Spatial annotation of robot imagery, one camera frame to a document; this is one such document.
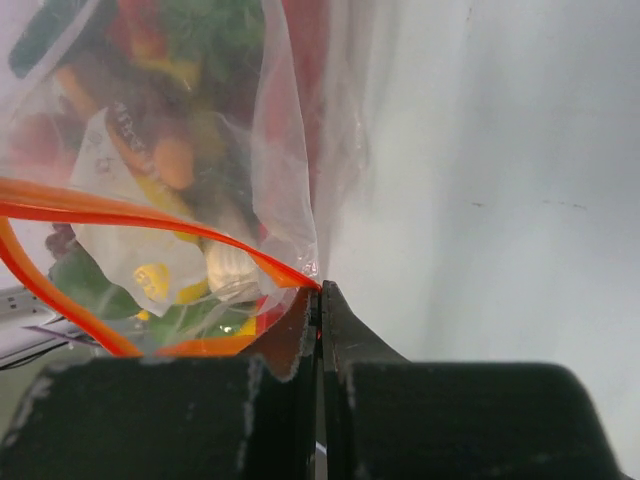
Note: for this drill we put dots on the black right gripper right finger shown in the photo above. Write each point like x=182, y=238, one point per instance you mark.
x=391, y=418

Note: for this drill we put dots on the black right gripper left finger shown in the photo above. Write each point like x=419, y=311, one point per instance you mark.
x=249, y=416

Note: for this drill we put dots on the clear zip bag orange zipper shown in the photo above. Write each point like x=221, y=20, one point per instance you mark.
x=171, y=171

